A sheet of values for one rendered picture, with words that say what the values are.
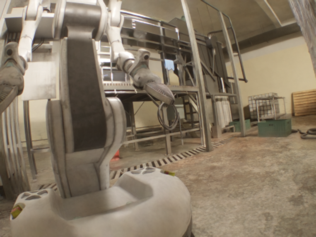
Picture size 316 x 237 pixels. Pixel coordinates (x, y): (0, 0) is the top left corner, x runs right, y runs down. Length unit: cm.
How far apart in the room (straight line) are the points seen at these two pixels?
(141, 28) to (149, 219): 258
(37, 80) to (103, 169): 141
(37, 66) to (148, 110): 719
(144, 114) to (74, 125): 800
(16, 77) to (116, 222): 42
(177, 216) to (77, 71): 48
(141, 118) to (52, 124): 791
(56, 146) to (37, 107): 680
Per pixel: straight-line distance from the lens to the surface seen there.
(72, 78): 50
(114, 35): 92
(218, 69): 493
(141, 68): 61
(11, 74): 51
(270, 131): 332
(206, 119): 251
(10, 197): 170
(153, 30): 284
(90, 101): 46
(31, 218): 43
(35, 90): 190
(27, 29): 87
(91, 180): 77
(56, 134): 43
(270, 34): 885
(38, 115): 719
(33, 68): 197
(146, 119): 843
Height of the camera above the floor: 54
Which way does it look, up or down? 1 degrees up
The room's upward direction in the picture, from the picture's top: 7 degrees counter-clockwise
